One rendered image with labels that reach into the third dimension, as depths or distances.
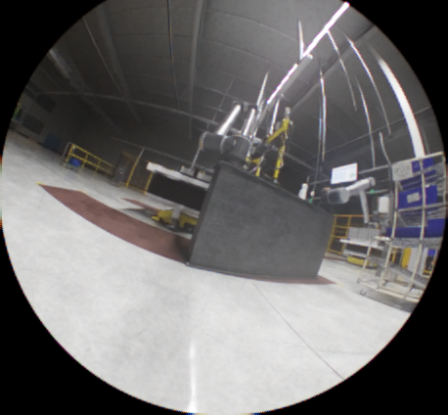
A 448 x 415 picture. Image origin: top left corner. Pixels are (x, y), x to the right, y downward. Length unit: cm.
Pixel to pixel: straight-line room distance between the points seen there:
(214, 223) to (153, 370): 108
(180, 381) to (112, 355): 20
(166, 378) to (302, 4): 1046
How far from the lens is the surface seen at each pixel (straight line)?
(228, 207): 127
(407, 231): 223
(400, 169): 233
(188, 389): 54
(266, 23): 1022
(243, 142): 144
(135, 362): 56
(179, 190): 248
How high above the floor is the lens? 49
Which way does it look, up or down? 9 degrees up
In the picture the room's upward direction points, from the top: 18 degrees clockwise
